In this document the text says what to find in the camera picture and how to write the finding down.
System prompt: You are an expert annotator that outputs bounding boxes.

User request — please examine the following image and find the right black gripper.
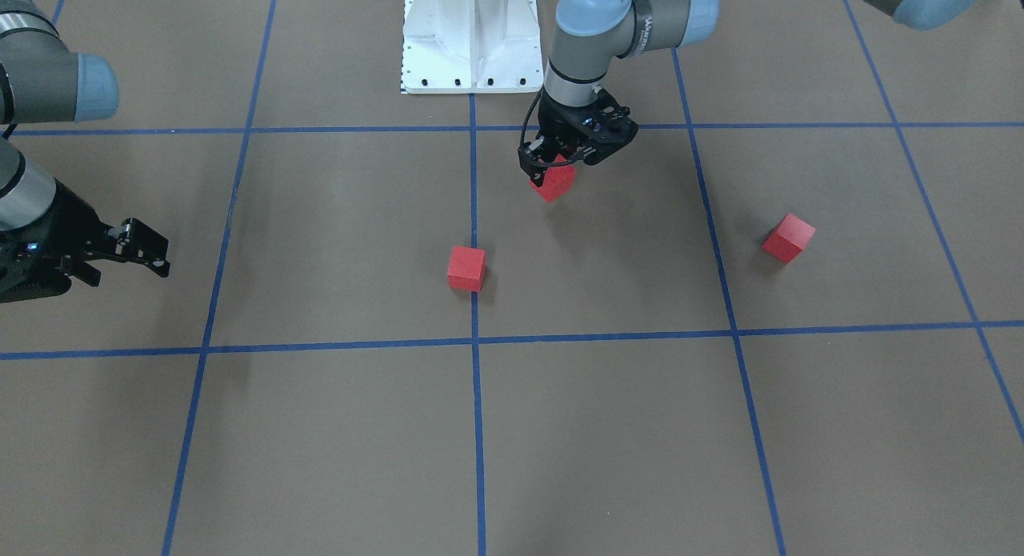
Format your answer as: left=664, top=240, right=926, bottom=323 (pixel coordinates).
left=1, top=182, right=171, bottom=303

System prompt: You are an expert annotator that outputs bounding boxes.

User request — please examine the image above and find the red cube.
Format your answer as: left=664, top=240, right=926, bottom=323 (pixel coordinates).
left=761, top=213, right=817, bottom=264
left=527, top=154, right=577, bottom=202
left=446, top=246, right=486, bottom=293

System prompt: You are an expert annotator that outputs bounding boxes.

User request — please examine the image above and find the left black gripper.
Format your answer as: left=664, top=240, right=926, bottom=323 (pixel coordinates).
left=518, top=90, right=639, bottom=187

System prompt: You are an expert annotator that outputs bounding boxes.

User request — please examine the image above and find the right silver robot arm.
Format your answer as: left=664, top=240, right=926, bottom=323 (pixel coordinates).
left=1, top=0, right=171, bottom=303

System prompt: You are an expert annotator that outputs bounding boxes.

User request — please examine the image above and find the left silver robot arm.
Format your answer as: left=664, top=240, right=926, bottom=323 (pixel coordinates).
left=517, top=0, right=720, bottom=188

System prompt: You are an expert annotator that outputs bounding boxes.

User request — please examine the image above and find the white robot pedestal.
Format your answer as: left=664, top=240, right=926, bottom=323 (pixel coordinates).
left=400, top=0, right=544, bottom=94

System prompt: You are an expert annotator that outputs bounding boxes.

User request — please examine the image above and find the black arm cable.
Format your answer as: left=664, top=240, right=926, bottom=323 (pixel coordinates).
left=520, top=92, right=553, bottom=153

